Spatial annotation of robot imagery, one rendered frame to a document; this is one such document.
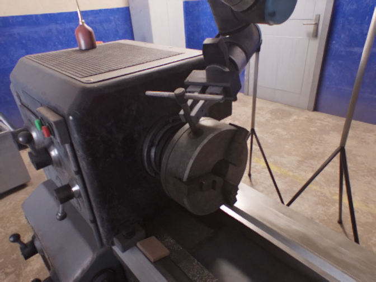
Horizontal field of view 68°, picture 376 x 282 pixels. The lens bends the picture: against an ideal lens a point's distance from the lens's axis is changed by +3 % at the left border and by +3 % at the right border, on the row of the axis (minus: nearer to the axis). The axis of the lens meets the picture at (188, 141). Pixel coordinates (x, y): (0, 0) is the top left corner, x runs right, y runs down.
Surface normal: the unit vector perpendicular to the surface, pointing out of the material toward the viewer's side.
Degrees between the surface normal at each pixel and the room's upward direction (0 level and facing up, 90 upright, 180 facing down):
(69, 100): 45
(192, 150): 38
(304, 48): 90
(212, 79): 22
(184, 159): 52
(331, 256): 0
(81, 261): 32
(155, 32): 90
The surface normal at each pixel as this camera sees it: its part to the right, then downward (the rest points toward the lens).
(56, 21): 0.67, 0.32
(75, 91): -0.57, -0.36
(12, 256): -0.07, -0.87
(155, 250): 0.18, -0.94
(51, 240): -0.45, -0.54
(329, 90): -0.74, 0.37
